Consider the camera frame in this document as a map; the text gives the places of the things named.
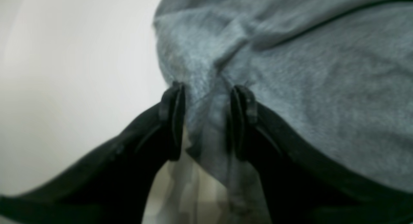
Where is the dark grey t-shirt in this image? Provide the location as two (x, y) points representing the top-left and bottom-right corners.
(154, 0), (412, 224)

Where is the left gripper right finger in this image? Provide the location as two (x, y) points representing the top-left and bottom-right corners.
(227, 85), (412, 224)

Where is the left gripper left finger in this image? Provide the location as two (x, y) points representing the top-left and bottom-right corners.
(1, 82), (186, 224)

